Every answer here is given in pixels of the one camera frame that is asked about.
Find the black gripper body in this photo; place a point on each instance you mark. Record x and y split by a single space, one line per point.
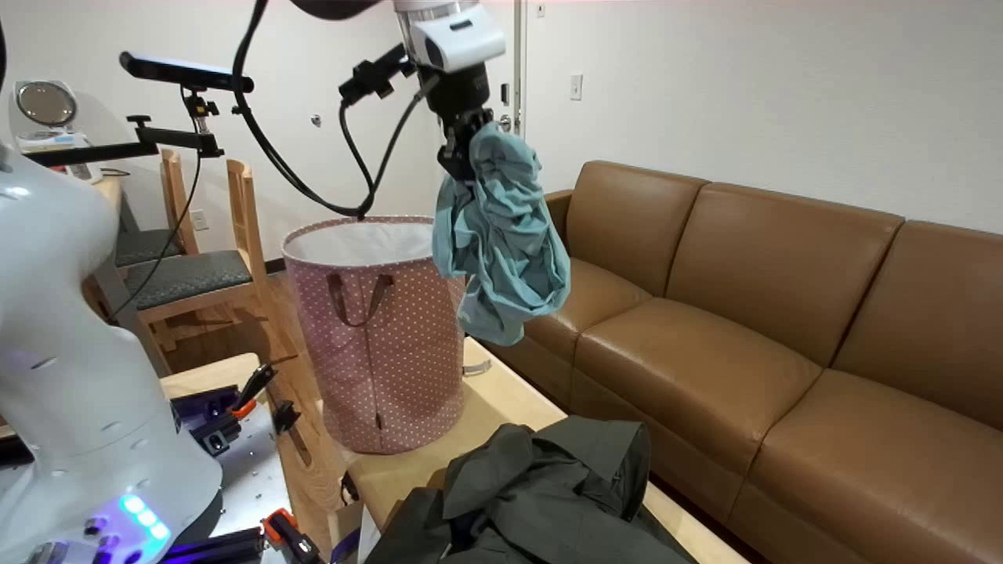
460 100

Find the blue cloth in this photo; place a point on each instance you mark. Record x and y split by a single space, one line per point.
500 240

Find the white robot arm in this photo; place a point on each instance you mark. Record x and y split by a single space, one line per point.
114 478

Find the pink patterned laundry basket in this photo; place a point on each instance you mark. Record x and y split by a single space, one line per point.
379 329

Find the white door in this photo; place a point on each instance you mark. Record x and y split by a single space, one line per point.
487 15

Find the wooden chair grey cushion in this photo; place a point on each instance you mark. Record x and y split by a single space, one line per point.
147 294

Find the red black pliers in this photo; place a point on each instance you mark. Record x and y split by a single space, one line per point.
256 382

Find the dark green jacket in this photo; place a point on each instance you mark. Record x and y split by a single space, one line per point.
568 492

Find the round mirror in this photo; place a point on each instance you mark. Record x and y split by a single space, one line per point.
46 105

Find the low wooden table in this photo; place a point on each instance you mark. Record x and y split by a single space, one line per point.
493 395

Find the brown leather sofa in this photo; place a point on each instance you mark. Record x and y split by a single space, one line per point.
820 380

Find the white light switch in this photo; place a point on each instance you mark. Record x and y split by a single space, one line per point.
578 84

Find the black camera on boom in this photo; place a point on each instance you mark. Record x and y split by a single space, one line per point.
184 72

